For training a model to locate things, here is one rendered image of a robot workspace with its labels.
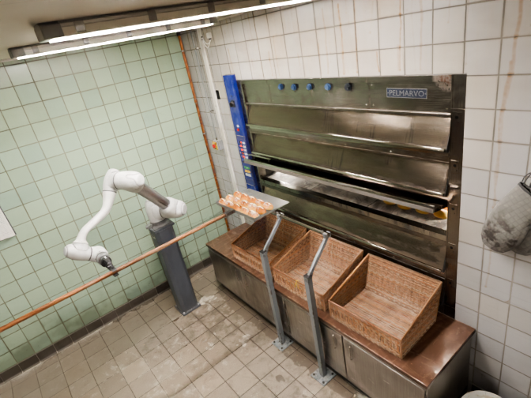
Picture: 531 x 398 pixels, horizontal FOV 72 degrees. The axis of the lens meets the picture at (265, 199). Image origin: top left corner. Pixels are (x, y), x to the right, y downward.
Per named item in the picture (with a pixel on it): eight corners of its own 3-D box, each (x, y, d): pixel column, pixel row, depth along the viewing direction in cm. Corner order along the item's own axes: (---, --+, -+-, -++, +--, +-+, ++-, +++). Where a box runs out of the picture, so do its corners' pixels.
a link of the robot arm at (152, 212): (155, 214, 350) (148, 193, 341) (171, 214, 344) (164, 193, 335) (145, 223, 336) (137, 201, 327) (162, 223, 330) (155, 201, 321)
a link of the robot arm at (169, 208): (171, 204, 343) (191, 204, 336) (167, 220, 337) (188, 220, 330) (114, 167, 276) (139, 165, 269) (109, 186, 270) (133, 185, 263)
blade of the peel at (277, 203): (254, 221, 276) (254, 218, 275) (216, 204, 317) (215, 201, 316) (289, 202, 295) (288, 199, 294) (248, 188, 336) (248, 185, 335)
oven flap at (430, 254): (264, 203, 362) (266, 183, 357) (443, 272, 227) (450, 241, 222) (261, 203, 359) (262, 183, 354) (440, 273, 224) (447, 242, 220)
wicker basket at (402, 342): (370, 281, 282) (368, 251, 271) (443, 314, 240) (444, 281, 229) (328, 317, 256) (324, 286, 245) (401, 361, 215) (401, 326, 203)
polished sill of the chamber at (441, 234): (265, 180, 356) (265, 176, 355) (451, 237, 221) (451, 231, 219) (261, 182, 353) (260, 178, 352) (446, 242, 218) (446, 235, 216)
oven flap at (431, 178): (254, 153, 340) (256, 131, 336) (446, 196, 205) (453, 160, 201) (251, 153, 337) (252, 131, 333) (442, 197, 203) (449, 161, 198)
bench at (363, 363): (257, 264, 432) (247, 220, 408) (470, 392, 250) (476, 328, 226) (217, 288, 404) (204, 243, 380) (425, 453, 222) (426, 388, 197)
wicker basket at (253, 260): (271, 234, 373) (266, 210, 361) (311, 253, 331) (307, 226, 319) (232, 257, 347) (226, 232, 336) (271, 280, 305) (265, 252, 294)
